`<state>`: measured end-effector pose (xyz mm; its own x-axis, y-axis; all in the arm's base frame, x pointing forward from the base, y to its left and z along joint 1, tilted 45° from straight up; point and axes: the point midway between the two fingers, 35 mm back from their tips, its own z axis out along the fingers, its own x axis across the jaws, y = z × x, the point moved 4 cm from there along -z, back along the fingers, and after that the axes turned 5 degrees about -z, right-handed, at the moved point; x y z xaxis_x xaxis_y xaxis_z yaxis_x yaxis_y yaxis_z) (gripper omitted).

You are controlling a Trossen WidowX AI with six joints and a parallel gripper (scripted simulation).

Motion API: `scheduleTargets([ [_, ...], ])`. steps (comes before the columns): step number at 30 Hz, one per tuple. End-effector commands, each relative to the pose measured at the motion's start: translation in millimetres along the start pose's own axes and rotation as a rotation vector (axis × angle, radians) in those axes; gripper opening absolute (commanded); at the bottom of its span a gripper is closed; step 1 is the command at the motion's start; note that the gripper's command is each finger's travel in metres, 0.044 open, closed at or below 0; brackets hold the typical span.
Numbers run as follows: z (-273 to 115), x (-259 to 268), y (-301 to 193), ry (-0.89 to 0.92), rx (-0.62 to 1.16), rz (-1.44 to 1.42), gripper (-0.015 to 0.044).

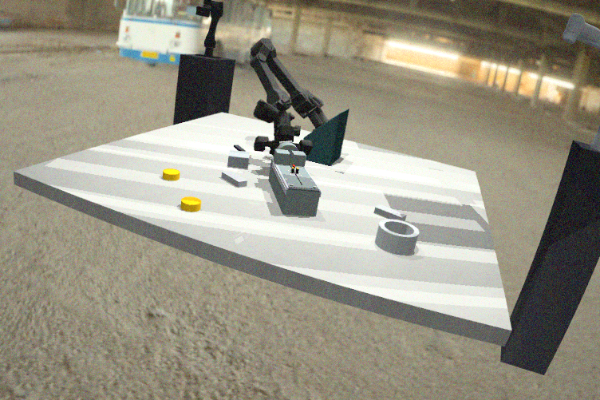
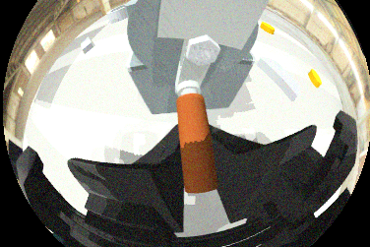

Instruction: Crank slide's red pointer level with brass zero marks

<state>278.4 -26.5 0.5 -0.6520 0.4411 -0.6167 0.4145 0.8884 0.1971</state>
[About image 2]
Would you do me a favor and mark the yellow round disc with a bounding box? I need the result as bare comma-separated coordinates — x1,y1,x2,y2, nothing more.
260,22,275,34
308,69,322,88

